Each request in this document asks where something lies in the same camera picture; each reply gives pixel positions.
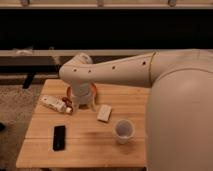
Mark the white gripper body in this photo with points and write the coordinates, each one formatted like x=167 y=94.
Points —
x=81 y=94

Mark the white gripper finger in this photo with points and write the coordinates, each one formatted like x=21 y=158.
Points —
x=92 y=107
x=75 y=107

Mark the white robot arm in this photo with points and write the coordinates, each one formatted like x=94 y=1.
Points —
x=179 y=111

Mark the orange bowl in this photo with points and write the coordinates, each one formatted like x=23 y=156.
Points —
x=94 y=91

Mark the white bottle with red cap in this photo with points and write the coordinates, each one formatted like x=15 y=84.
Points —
x=55 y=104

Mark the white rectangular block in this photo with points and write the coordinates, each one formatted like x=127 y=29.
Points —
x=104 y=113

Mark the black rectangular remote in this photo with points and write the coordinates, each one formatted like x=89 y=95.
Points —
x=59 y=138

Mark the wooden table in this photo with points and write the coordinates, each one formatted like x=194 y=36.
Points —
x=89 y=143

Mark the long grey bench rail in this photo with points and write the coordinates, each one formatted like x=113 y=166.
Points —
x=53 y=57

